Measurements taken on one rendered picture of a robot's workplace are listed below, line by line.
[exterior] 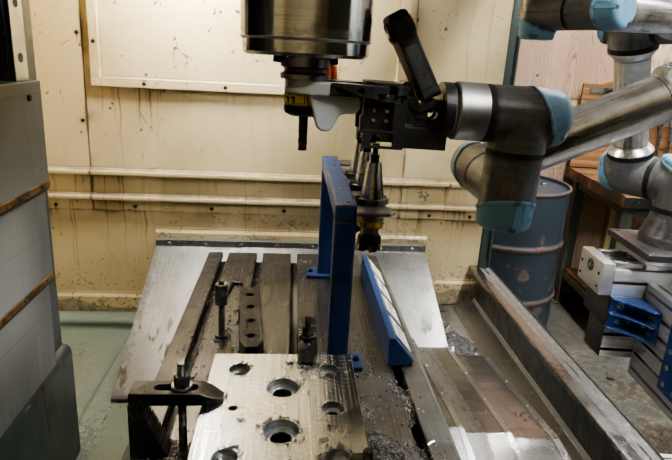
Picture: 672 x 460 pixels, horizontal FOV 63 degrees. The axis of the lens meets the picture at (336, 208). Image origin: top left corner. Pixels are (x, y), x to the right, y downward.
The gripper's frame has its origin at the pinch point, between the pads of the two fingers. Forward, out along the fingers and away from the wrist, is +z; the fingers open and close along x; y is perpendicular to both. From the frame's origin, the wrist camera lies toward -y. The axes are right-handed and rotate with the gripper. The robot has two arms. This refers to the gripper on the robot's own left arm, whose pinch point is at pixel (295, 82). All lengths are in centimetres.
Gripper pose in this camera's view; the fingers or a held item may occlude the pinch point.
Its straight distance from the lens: 70.1
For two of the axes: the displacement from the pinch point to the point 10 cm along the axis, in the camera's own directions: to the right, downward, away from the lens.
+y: -0.8, 9.6, 2.7
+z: -9.9, -0.5, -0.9
